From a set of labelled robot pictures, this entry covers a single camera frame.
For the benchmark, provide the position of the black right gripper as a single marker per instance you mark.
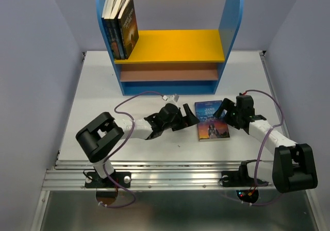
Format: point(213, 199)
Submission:
point(227, 104)

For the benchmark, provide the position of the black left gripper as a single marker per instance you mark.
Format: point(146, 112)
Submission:
point(192, 119)

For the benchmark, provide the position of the Jane Eyre book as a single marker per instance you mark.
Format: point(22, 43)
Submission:
point(210, 128)

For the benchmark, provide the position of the Three Days to See book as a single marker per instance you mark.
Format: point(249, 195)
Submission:
point(128, 22)

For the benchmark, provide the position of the A Tale of Two Cities book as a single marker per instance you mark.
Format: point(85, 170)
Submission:
point(112, 30)

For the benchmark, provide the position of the Animal Farm book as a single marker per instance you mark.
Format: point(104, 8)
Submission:
point(106, 26)

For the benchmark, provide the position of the Nineteen Eighty-Four book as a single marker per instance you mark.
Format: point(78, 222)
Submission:
point(115, 17)

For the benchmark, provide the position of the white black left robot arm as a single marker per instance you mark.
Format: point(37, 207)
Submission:
point(98, 138)

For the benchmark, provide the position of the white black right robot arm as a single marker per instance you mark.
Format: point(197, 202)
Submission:
point(293, 166)

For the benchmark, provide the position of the blue yellow wooden bookshelf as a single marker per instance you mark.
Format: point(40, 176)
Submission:
point(189, 62)

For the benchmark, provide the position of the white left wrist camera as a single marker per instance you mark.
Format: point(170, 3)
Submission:
point(171, 99)

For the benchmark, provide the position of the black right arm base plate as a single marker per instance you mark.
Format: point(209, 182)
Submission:
point(232, 179)

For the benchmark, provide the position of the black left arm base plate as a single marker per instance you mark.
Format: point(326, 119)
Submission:
point(94, 181)

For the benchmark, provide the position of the aluminium mounting rail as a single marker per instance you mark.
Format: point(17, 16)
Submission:
point(150, 175)

